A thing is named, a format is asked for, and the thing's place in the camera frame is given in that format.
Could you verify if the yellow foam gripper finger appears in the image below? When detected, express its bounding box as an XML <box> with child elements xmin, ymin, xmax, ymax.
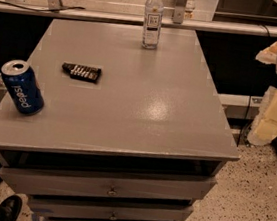
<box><xmin>247</xmin><ymin>86</ymin><xmax>277</xmax><ymax>146</ymax></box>
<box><xmin>256</xmin><ymin>41</ymin><xmax>277</xmax><ymax>65</ymax></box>

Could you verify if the black rxbar chocolate bar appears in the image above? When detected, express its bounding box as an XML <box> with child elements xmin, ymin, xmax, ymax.
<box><xmin>62</xmin><ymin>62</ymin><xmax>102</xmax><ymax>83</ymax></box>

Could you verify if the clear plastic water bottle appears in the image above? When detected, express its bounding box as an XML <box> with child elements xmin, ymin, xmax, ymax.
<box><xmin>142</xmin><ymin>0</ymin><xmax>164</xmax><ymax>50</ymax></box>

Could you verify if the grey drawer cabinet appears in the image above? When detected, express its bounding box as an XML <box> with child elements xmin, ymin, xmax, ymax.
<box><xmin>0</xmin><ymin>19</ymin><xmax>238</xmax><ymax>221</ymax></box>

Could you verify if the metal railing bar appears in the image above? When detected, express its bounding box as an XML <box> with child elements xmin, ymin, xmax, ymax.
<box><xmin>0</xmin><ymin>1</ymin><xmax>277</xmax><ymax>38</ymax></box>

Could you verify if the blue pepsi can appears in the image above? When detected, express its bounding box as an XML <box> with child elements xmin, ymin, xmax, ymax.
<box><xmin>1</xmin><ymin>59</ymin><xmax>45</xmax><ymax>115</ymax></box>

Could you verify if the black leather shoe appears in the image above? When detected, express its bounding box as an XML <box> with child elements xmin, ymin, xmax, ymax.
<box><xmin>0</xmin><ymin>195</ymin><xmax>23</xmax><ymax>221</ymax></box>

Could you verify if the black cable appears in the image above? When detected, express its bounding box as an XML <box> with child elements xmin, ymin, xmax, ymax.
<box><xmin>0</xmin><ymin>0</ymin><xmax>87</xmax><ymax>18</ymax></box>

